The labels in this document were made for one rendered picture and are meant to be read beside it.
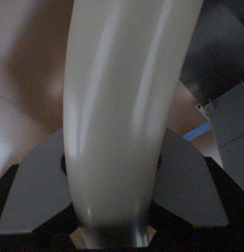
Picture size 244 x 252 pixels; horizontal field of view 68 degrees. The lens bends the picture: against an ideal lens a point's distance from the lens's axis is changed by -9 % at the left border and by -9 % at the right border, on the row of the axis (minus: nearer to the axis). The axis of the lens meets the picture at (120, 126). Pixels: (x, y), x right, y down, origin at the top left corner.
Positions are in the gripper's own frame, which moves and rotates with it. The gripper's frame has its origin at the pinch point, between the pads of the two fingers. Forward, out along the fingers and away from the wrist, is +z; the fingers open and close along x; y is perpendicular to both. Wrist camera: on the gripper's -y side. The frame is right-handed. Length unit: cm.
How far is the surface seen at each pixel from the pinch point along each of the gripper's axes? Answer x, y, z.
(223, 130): 68, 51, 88
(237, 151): 67, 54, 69
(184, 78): 48, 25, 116
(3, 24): -73, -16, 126
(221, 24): 64, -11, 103
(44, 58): -47, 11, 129
